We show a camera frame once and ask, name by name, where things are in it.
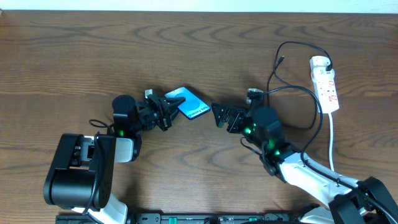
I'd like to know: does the blue smartphone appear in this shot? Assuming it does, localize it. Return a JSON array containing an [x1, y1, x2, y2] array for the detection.
[[165, 87, 211, 120]]

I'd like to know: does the black usb charging cable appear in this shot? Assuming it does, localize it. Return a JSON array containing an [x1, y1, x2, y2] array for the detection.
[[266, 41, 334, 131]]

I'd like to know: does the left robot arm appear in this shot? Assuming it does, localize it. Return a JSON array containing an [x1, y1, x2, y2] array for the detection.
[[44, 92, 185, 223]]

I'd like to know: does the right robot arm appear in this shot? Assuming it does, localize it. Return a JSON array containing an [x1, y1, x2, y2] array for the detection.
[[211, 103, 397, 223]]

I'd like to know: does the white power strip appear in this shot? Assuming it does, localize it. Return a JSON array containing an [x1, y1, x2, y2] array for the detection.
[[313, 78, 340, 114]]

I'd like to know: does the white usb wall charger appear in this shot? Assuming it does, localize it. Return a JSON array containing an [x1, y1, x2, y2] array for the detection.
[[310, 55, 335, 83]]

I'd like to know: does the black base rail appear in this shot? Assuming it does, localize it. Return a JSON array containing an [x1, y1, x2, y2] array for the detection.
[[55, 212, 312, 224]]

